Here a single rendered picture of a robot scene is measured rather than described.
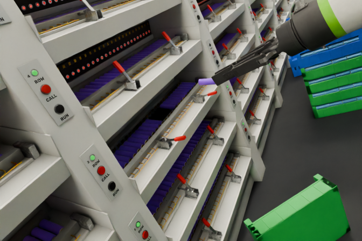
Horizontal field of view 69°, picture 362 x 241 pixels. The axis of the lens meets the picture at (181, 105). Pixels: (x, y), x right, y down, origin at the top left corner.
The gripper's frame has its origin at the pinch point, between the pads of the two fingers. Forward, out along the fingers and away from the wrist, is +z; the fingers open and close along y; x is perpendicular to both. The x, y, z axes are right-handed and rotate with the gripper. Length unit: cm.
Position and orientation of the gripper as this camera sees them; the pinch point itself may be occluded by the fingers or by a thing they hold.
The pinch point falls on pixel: (225, 73)
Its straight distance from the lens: 71.1
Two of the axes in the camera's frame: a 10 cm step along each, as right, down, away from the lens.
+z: -6.7, 3.5, 6.5
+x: 5.9, 7.9, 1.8
